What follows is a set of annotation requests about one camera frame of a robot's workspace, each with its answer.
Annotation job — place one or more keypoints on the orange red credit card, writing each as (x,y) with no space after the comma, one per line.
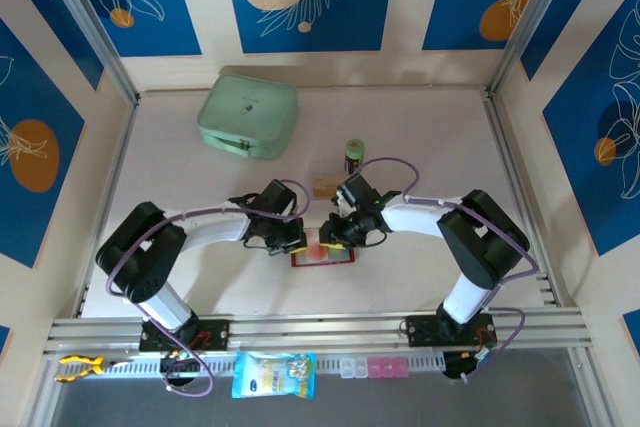
(315,252)

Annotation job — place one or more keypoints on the red card holder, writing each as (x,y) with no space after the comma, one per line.
(345,259)

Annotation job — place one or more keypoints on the gold credit card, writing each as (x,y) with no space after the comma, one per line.
(322,187)

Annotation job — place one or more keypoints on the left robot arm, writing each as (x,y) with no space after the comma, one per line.
(210,234)

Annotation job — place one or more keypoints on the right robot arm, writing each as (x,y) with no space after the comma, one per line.
(415,217)

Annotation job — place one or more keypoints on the green supplement bottle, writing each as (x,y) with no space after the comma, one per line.
(354,149)

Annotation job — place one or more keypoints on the clear pill box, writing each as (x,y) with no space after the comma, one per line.
(352,368)

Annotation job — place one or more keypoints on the mint green zip case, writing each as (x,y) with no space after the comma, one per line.
(245,112)

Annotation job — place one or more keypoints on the blue snack bag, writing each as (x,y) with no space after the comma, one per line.
(272,377)

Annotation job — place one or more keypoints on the pink pill box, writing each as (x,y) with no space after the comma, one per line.
(387,368)

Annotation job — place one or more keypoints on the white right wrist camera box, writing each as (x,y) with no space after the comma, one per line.
(341,204)

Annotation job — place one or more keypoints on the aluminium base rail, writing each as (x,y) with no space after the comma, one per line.
(320,332)

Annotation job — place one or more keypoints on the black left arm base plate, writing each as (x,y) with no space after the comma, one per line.
(215,334)

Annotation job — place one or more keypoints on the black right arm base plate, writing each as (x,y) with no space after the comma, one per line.
(425,329)

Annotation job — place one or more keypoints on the aluminium side rail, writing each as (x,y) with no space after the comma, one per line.
(107,197)
(520,197)

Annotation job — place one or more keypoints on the aluminium frame post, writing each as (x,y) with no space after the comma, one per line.
(90,22)
(530,22)

